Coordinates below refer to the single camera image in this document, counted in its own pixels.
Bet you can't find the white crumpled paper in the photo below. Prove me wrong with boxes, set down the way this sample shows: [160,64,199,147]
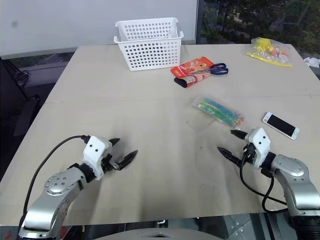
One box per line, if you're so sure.
[303,56,320,69]

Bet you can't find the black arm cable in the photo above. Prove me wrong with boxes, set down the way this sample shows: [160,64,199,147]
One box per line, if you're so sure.
[23,134,91,218]
[239,147,289,214]

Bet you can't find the bag of yellow toys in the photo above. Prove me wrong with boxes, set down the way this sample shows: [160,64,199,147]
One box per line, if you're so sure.
[245,36,294,69]

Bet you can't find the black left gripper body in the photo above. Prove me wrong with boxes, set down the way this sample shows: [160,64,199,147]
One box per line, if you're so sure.
[100,145,120,174]

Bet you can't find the white perforated plastic basket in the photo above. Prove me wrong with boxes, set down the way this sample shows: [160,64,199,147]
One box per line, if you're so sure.
[113,17,185,72]

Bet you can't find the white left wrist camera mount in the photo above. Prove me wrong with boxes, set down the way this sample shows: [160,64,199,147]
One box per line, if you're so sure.
[82,135,113,181]

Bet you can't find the white smartphone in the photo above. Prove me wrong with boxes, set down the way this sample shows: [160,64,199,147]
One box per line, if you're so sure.
[261,111,300,141]

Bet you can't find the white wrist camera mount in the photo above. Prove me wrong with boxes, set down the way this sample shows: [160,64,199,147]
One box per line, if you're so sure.
[243,127,272,167]
[82,135,113,181]

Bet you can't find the black roll object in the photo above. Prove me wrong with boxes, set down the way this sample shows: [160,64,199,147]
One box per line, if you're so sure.
[173,77,189,89]

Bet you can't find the blue-handled scissors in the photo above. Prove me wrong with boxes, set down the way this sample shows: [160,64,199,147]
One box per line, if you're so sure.
[189,62,230,76]

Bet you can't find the red snack package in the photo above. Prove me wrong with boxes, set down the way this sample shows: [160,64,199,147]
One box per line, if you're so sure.
[170,55,216,89]

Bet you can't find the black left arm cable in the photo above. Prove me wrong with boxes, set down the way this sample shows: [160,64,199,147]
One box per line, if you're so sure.
[23,134,91,218]

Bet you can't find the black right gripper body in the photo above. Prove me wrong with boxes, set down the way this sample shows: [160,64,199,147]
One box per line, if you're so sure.
[241,142,260,166]

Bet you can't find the bag of colourful sticks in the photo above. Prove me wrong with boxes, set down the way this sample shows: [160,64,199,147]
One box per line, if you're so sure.
[191,96,246,126]

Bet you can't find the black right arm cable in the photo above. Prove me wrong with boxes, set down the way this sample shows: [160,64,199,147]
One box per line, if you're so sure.
[239,147,289,214]

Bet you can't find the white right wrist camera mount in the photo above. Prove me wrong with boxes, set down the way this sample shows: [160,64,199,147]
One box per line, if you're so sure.
[243,127,272,167]

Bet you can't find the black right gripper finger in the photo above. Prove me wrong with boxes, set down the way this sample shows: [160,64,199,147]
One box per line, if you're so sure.
[230,129,248,140]
[216,146,243,166]

